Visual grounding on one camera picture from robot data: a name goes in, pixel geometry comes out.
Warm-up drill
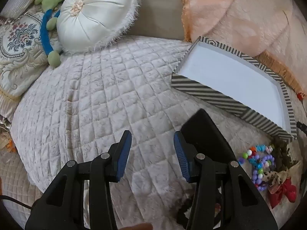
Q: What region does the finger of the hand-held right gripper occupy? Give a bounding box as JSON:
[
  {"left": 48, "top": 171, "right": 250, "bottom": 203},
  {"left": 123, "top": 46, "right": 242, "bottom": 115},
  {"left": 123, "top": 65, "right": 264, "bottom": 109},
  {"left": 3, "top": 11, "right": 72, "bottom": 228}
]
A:
[{"left": 296, "top": 121, "right": 307, "bottom": 134}]

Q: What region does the cream bolster pillow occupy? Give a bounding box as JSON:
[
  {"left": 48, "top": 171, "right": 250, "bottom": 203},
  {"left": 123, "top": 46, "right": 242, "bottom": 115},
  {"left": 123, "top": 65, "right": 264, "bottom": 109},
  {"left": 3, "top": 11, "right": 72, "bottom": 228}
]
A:
[{"left": 0, "top": 0, "right": 52, "bottom": 20}]

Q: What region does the round white satin cushion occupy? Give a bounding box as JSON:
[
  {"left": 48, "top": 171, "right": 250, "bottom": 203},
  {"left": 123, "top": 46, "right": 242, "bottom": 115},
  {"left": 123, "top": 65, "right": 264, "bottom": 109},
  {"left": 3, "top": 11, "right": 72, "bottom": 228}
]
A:
[{"left": 56, "top": 0, "right": 142, "bottom": 53}]

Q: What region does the red bow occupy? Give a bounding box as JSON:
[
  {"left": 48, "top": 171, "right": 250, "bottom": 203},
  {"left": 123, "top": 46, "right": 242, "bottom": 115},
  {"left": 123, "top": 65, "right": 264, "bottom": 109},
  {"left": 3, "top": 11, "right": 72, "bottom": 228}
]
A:
[{"left": 268, "top": 177, "right": 297, "bottom": 209}]

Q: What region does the cream quilted bedspread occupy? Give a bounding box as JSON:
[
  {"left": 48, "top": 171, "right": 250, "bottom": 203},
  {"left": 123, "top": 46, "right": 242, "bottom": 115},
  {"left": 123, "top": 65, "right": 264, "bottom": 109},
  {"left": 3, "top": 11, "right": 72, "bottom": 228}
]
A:
[{"left": 0, "top": 36, "right": 307, "bottom": 230}]

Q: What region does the beige sofa backrest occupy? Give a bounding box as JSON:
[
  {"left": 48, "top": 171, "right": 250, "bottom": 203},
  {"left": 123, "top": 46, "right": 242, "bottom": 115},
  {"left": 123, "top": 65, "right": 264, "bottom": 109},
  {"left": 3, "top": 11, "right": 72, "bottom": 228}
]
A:
[{"left": 131, "top": 0, "right": 190, "bottom": 41}]

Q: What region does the black fabric pouch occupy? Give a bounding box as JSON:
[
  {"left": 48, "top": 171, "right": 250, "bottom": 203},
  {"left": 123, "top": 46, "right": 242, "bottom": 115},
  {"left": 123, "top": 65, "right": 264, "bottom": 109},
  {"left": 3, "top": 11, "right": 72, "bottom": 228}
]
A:
[{"left": 180, "top": 108, "right": 238, "bottom": 173}]

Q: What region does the person's left hand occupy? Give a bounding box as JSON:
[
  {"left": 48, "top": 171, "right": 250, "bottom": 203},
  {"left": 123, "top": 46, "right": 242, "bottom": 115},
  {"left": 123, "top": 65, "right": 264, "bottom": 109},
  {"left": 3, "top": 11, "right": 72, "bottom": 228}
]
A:
[{"left": 119, "top": 223, "right": 154, "bottom": 230}]

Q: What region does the floral embroidered pillow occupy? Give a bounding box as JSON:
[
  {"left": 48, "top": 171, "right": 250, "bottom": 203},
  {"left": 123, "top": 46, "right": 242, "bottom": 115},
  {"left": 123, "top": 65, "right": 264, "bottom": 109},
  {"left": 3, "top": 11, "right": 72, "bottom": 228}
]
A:
[{"left": 0, "top": 11, "right": 63, "bottom": 101}]

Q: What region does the brown scrunchie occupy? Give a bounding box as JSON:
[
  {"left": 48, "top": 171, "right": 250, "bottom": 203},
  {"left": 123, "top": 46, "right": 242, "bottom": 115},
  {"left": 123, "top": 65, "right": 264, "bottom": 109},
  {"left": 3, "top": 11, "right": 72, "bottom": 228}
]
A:
[{"left": 272, "top": 135, "right": 289, "bottom": 172}]

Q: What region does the peach fringed blanket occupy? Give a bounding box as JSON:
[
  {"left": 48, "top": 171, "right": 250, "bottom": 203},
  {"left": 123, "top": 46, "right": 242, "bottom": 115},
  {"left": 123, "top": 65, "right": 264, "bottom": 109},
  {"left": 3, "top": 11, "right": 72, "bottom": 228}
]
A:
[{"left": 174, "top": 0, "right": 307, "bottom": 97}]

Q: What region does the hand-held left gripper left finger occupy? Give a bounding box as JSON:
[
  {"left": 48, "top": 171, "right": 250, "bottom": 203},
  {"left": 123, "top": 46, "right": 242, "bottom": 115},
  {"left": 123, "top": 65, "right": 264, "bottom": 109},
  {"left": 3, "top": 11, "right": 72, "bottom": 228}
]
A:
[{"left": 25, "top": 130, "right": 132, "bottom": 230}]

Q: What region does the green plush toy blue band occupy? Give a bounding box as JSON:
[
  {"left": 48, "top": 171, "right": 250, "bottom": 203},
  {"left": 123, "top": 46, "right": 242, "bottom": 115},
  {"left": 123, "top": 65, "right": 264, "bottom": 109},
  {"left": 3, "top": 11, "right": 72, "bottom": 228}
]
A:
[{"left": 34, "top": 0, "right": 80, "bottom": 67}]

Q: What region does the striped rectangular tray box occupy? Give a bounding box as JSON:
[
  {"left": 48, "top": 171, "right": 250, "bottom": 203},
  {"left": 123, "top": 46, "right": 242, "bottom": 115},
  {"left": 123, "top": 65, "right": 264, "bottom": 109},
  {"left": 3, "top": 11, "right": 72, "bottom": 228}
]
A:
[{"left": 171, "top": 36, "right": 298, "bottom": 144}]

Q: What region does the leopard print bow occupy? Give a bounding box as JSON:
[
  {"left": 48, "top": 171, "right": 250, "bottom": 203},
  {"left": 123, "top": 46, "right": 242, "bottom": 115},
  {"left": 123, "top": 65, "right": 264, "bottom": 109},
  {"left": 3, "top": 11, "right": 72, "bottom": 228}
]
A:
[{"left": 264, "top": 141, "right": 303, "bottom": 193}]

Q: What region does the purple bead bracelet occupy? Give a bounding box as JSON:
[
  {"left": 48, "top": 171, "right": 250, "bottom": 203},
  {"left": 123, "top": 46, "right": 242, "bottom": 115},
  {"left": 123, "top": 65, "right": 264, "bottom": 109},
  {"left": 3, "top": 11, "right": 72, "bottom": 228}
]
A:
[{"left": 251, "top": 154, "right": 277, "bottom": 190}]

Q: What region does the black cable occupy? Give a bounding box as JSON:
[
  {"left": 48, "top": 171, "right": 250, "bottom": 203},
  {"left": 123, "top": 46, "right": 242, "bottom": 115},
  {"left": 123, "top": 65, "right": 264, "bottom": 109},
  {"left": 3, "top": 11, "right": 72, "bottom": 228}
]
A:
[{"left": 0, "top": 195, "right": 33, "bottom": 210}]

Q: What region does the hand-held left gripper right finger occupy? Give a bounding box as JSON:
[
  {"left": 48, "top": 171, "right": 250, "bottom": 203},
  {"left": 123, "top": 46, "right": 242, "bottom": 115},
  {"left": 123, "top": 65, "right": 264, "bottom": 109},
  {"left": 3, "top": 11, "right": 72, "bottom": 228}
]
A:
[{"left": 173, "top": 131, "right": 279, "bottom": 230}]

